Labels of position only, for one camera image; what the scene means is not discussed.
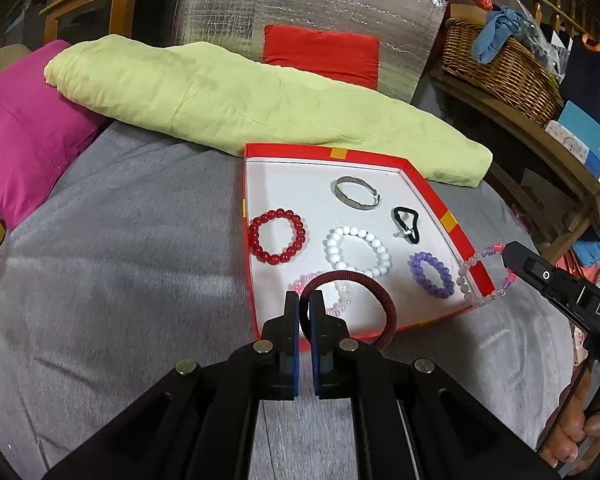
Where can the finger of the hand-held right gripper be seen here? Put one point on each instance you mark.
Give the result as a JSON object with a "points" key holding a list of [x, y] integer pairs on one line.
{"points": [[535, 272]]}

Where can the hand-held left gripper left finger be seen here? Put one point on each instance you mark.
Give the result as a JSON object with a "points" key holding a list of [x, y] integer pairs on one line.
{"points": [[294, 310]]}

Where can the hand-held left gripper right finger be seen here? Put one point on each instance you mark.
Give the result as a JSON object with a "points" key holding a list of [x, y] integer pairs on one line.
{"points": [[316, 310]]}

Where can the silver bangle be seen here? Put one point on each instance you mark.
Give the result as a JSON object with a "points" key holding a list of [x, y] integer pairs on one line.
{"points": [[342, 195]]}

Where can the red shallow box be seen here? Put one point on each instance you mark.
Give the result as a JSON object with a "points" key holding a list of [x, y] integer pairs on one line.
{"points": [[300, 185]]}

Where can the person's right hand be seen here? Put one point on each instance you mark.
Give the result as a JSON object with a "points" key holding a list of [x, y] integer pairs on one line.
{"points": [[575, 435]]}

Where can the wooden bench table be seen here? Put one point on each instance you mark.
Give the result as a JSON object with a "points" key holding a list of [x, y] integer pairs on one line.
{"points": [[545, 145]]}

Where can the white patterned box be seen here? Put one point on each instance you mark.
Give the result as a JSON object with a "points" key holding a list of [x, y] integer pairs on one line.
{"points": [[567, 142]]}

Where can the blue cardboard box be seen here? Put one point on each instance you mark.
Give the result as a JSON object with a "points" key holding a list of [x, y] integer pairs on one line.
{"points": [[595, 145]]}

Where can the wicker basket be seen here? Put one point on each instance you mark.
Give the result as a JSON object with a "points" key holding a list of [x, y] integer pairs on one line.
{"points": [[500, 75]]}

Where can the light green folded blanket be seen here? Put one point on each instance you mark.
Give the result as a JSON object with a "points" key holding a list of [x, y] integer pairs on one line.
{"points": [[205, 90]]}

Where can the blue cloth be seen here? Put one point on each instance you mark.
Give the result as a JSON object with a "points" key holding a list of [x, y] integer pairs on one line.
{"points": [[495, 35]]}

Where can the red pillow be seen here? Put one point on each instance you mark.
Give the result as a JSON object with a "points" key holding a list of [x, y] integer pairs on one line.
{"points": [[320, 52]]}

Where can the magenta pillow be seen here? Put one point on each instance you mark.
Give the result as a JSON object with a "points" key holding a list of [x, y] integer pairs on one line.
{"points": [[25, 120]]}

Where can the wooden cabinet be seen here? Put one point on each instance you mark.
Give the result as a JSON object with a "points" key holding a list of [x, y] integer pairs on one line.
{"points": [[120, 0]]}

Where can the beige leather sofa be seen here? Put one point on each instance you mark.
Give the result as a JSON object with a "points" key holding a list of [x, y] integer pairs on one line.
{"points": [[2, 60]]}

